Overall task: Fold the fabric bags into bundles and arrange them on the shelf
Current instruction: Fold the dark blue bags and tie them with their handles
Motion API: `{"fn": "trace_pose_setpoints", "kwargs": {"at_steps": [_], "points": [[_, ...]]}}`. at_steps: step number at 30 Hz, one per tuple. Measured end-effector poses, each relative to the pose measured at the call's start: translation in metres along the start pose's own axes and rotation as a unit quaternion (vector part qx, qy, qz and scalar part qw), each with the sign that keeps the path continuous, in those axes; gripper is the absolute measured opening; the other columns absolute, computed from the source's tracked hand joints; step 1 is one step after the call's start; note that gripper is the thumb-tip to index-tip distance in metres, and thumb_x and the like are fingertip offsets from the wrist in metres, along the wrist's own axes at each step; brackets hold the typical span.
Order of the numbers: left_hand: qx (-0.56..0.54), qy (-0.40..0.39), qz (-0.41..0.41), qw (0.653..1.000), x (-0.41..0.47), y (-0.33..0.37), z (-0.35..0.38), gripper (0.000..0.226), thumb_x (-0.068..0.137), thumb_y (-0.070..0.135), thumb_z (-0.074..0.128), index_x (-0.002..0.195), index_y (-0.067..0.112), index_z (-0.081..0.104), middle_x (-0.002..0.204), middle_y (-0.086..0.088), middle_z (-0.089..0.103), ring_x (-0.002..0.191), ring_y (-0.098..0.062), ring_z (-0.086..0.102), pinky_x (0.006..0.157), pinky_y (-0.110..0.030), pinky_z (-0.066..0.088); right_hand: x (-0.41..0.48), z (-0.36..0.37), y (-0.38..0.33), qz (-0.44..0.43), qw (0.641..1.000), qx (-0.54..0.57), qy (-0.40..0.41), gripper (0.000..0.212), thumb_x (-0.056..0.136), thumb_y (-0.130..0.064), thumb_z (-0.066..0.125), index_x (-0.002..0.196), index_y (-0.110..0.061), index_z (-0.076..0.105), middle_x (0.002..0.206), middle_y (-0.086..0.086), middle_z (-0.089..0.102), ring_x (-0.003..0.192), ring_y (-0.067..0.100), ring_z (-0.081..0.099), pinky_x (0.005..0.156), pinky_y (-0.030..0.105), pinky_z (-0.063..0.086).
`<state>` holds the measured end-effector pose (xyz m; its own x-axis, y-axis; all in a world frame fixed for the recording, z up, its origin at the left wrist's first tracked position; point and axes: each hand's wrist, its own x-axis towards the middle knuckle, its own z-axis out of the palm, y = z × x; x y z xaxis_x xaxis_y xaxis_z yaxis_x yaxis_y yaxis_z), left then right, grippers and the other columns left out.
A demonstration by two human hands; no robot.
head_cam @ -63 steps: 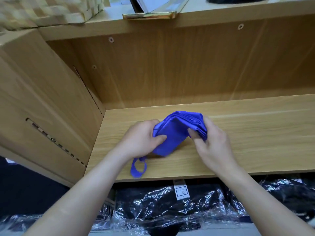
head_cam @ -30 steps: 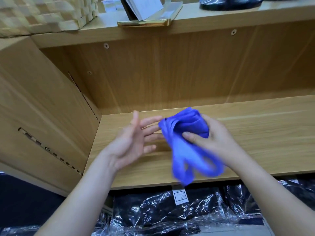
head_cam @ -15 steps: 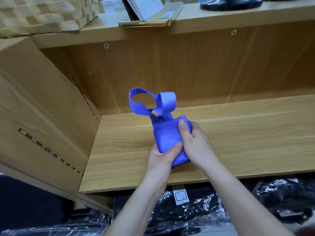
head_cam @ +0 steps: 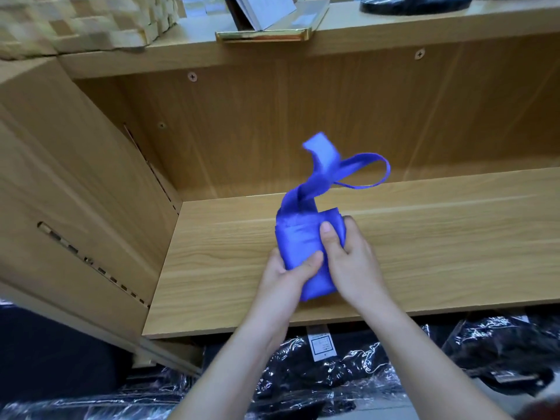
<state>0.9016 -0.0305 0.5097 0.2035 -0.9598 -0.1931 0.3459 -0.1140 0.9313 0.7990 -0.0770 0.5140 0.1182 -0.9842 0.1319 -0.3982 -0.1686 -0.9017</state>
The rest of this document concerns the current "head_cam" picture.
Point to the person's left hand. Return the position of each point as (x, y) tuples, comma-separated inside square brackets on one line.
[(284, 288)]

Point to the person's right hand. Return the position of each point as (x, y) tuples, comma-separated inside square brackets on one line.
[(354, 271)]

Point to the blue non-woven bag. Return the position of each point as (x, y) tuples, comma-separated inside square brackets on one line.
[(297, 231)]

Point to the wooden shelf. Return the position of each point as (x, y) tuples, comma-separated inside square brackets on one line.
[(437, 109)]

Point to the person's right forearm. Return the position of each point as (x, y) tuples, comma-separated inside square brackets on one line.
[(429, 371)]

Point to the person's left forearm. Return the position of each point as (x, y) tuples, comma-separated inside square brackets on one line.
[(232, 371)]

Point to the beige woven basket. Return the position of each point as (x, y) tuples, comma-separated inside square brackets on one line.
[(79, 21)]

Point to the white paper tag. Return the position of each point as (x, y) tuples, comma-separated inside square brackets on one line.
[(321, 346)]

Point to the black wrapped bag with tag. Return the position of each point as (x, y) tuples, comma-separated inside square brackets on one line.
[(359, 371)]

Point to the black plastic-wrapped bag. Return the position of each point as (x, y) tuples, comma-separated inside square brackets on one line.
[(87, 406), (507, 345)]

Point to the gold stand with white card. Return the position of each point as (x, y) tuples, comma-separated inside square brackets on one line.
[(271, 21)]

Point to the black round object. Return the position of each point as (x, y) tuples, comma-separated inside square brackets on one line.
[(411, 2)]

